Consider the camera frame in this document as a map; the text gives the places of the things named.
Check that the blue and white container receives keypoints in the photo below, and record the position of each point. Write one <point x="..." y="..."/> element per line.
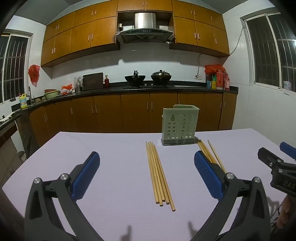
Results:
<point x="287" y="85"/>

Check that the yellow detergent bottle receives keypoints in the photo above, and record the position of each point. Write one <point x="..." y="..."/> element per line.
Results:
<point x="23" y="102"/>

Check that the red and white plastic bag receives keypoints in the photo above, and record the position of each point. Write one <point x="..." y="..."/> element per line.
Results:
<point x="67" y="89"/>

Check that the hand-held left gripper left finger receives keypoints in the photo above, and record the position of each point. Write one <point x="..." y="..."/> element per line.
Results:
<point x="84" y="176"/>

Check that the brown base cabinet row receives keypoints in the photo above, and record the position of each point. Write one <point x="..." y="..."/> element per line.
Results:
<point x="129" y="111"/>

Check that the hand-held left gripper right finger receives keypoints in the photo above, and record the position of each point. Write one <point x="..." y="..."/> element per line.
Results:
<point x="208" y="176"/>

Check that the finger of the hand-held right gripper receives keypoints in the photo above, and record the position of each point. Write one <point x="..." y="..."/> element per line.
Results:
<point x="288" y="149"/>
<point x="269" y="158"/>

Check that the black gas stove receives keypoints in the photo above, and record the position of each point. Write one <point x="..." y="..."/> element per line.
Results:
<point x="148" y="86"/>

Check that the blue box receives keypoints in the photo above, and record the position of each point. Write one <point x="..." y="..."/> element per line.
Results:
<point x="209" y="84"/>

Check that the red seasoning packages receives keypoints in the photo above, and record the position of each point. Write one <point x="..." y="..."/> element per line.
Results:
<point x="223" y="81"/>

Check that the black kitchen countertop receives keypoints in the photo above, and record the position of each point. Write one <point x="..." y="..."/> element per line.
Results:
<point x="115" y="89"/>

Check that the dark cutting board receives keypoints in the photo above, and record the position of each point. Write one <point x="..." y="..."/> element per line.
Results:
<point x="93" y="81"/>

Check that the green perforated utensil holder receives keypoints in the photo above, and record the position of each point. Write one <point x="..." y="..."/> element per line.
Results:
<point x="180" y="126"/>

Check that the large barred window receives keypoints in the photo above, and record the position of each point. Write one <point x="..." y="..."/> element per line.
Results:
<point x="270" y="51"/>

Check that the person's right hand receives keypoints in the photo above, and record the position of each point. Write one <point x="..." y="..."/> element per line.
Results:
<point x="283" y="213"/>

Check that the hanging red plastic bag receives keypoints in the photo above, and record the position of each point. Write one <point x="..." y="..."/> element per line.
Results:
<point x="34" y="73"/>

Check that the white cloth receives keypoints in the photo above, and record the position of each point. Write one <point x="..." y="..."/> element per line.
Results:
<point x="9" y="115"/>

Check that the clear jar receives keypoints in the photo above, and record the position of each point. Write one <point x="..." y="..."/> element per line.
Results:
<point x="78" y="83"/>

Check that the black wok with lid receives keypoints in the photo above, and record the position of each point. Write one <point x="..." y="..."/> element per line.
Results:
<point x="161" y="77"/>

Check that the metal faucet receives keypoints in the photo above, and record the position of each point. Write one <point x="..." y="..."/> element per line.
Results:
<point x="30" y="95"/>

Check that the steel range hood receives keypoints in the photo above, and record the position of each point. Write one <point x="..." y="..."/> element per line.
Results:
<point x="144" y="30"/>

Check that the small brown wall cabinet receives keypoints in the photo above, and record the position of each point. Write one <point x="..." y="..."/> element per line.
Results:
<point x="144" y="5"/>

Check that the crumpled red plastic bag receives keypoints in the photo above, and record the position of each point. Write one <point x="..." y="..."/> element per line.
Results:
<point x="215" y="68"/>

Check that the black wok with utensils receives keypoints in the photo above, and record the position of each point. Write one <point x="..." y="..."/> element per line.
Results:
<point x="135" y="77"/>

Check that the white wall socket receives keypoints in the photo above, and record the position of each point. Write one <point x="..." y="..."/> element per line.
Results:
<point x="197" y="76"/>

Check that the red bottle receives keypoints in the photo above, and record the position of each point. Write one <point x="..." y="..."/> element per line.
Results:
<point x="106" y="82"/>

